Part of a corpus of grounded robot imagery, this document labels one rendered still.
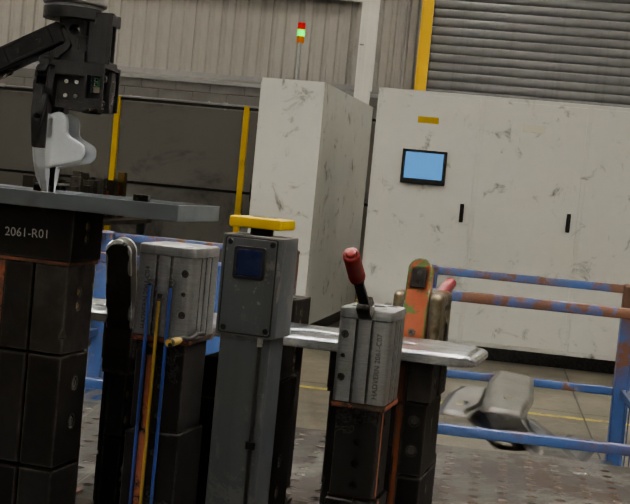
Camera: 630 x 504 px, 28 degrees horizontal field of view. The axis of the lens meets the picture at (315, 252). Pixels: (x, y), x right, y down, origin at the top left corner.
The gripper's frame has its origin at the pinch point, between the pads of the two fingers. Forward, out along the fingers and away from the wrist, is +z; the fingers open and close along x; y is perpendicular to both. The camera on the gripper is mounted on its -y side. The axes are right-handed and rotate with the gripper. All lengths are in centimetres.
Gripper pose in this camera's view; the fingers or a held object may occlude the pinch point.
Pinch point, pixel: (43, 180)
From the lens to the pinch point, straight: 149.7
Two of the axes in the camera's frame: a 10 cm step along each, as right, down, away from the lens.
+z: -0.9, 9.9, 0.5
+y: 9.9, 1.0, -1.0
